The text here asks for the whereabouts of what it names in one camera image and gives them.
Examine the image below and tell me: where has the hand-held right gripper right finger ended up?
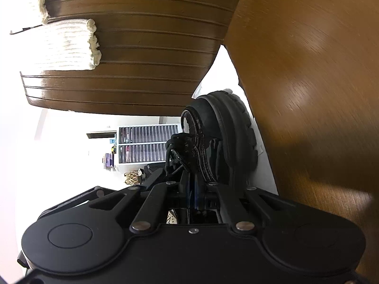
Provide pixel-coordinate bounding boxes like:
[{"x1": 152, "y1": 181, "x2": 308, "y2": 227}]
[{"x1": 192, "y1": 172, "x2": 297, "y2": 232}]

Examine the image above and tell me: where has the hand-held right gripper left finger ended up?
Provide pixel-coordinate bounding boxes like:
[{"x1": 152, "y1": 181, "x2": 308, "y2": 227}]
[{"x1": 88, "y1": 171, "x2": 190, "y2": 233}]

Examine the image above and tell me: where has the white knit cloth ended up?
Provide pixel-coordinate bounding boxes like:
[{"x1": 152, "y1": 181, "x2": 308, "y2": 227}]
[{"x1": 9, "y1": 0, "x2": 103, "y2": 71}]

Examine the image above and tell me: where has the purple box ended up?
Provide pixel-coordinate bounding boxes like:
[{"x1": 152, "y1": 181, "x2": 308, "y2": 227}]
[{"x1": 102, "y1": 153, "x2": 115, "y2": 170}]

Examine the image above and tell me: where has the dark wall shelf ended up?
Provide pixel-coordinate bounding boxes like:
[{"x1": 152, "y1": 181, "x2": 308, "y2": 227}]
[{"x1": 87, "y1": 131, "x2": 118, "y2": 139}]

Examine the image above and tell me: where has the black shoelace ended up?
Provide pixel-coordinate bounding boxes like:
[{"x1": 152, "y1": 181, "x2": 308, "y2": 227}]
[{"x1": 165, "y1": 133, "x2": 205, "y2": 184}]

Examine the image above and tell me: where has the black suitcase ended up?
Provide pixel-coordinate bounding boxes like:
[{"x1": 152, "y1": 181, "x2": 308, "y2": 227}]
[{"x1": 143, "y1": 163, "x2": 163, "y2": 178}]

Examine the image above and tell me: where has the black chunky shoe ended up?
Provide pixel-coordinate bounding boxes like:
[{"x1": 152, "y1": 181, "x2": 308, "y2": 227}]
[{"x1": 166, "y1": 90, "x2": 260, "y2": 191}]

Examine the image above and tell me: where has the white slatted shelf unit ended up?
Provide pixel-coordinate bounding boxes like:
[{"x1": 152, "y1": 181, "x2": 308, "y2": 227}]
[{"x1": 118, "y1": 124, "x2": 182, "y2": 164}]

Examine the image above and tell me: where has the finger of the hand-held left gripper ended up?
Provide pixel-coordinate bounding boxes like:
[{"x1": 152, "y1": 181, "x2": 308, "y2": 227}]
[{"x1": 92, "y1": 168, "x2": 167, "y2": 203}]

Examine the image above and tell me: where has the white paper sheet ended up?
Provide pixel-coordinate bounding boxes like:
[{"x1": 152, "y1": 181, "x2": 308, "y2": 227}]
[{"x1": 191, "y1": 46, "x2": 279, "y2": 196}]

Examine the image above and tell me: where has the brown wooden chair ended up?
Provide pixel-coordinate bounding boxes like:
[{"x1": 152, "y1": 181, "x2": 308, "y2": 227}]
[{"x1": 0, "y1": 0, "x2": 379, "y2": 284}]

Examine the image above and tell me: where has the gold openwork ornament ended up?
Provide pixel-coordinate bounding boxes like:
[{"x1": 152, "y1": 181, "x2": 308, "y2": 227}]
[{"x1": 124, "y1": 169, "x2": 144, "y2": 186}]

